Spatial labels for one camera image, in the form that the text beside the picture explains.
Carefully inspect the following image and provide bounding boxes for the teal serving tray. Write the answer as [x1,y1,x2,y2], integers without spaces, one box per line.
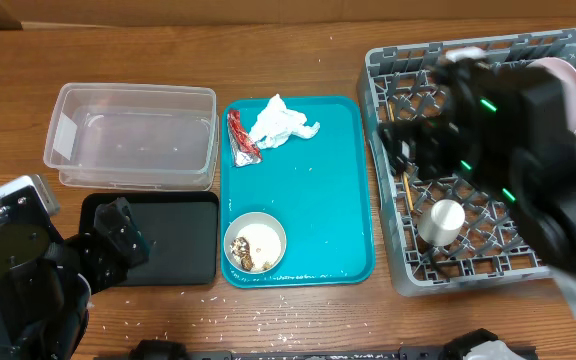
[220,96,376,289]

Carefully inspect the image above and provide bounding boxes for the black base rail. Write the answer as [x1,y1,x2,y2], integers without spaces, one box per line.
[92,327,539,360]

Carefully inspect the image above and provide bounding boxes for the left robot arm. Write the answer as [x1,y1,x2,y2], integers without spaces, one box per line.
[0,186,150,359]

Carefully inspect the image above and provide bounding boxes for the grey bowl with rice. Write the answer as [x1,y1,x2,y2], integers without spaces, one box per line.
[222,212,287,275]

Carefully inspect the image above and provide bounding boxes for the red foil wrapper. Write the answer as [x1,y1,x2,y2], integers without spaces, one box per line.
[227,109,262,167]

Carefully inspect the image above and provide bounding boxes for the wooden chopstick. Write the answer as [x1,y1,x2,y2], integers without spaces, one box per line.
[388,103,396,122]
[402,172,414,212]

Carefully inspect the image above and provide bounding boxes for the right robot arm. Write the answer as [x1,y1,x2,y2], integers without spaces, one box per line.
[378,58,576,319]

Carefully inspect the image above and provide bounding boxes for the white napkin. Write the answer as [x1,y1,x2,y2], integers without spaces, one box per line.
[249,94,320,150]

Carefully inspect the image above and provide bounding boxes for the grey dishwasher rack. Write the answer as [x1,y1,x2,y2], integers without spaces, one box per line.
[357,28,576,296]

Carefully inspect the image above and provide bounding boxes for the large white plate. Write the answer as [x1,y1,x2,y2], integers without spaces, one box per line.
[530,57,576,134]

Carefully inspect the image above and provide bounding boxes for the black plastic tray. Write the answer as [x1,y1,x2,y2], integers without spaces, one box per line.
[78,191,220,288]

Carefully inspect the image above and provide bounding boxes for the white cup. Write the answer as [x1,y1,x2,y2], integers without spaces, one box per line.
[417,199,465,247]

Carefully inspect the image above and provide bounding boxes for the clear plastic bin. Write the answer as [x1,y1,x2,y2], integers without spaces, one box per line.
[43,83,219,191]

